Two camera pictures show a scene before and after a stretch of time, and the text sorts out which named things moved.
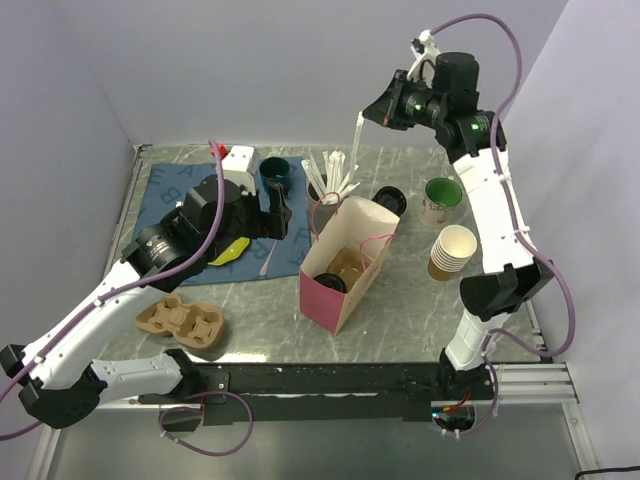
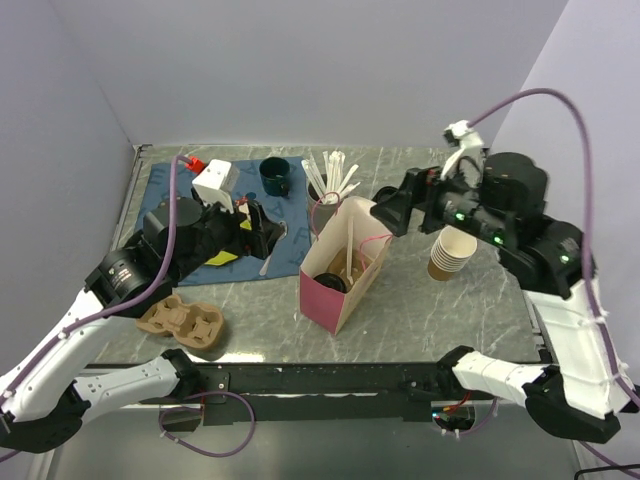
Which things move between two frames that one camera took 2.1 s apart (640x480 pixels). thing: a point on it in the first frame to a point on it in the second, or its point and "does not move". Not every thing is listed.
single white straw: x=357 y=144 to x=350 y=234
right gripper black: x=382 y=109 to x=425 y=186
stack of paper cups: x=452 y=249 does not move
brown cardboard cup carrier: x=196 y=325 does not move
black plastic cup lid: x=332 y=280 does not move
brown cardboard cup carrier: x=349 y=264 does not move
